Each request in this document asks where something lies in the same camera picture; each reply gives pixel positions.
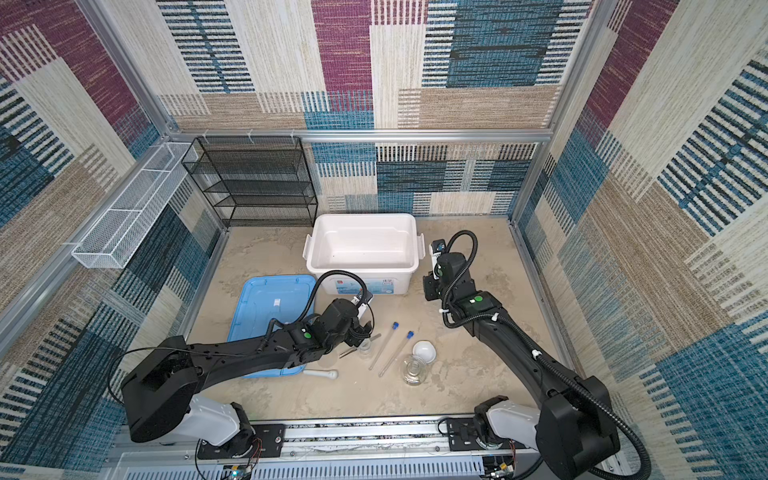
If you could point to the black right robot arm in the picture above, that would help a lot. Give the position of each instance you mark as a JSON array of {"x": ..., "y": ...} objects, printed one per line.
[{"x": 576, "y": 427}]

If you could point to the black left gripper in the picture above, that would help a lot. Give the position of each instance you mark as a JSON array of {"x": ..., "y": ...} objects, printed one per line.
[{"x": 359, "y": 334}]

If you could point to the metal tweezers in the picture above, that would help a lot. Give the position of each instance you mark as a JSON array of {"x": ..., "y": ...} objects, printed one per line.
[{"x": 352, "y": 350}]

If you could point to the clear glass flask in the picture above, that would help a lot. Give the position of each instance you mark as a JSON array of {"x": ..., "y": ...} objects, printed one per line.
[{"x": 414, "y": 370}]

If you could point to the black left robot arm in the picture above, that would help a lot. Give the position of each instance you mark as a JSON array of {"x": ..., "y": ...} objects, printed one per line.
[{"x": 158, "y": 392}]

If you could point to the white plastic storage bin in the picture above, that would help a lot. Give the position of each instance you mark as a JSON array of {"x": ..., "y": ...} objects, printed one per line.
[{"x": 384, "y": 250}]

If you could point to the blue plastic bin lid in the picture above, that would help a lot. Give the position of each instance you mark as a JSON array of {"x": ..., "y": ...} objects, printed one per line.
[{"x": 282, "y": 297}]

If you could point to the white wire mesh basket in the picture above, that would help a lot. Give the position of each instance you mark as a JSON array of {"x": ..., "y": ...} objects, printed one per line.
[{"x": 116, "y": 236}]

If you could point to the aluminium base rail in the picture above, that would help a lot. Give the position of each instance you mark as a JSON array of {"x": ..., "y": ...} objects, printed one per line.
[{"x": 388, "y": 447}]

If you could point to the black wire shelf rack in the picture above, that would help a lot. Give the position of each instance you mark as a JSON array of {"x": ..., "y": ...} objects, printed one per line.
[{"x": 254, "y": 181}]

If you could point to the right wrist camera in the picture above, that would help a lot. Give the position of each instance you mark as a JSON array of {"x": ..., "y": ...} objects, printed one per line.
[{"x": 437, "y": 248}]

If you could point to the white ceramic mortar bowl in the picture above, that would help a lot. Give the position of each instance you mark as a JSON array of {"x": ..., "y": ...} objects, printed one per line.
[{"x": 425, "y": 351}]

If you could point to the blue-capped test tube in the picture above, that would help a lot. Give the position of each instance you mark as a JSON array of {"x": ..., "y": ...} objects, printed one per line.
[
  {"x": 384, "y": 344},
  {"x": 397, "y": 352}
]

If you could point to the white ceramic pestle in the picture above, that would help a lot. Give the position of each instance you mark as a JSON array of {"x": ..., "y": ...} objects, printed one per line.
[{"x": 326, "y": 374}]

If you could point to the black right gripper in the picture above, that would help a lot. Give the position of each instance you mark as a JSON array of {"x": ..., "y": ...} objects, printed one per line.
[{"x": 430, "y": 292}]

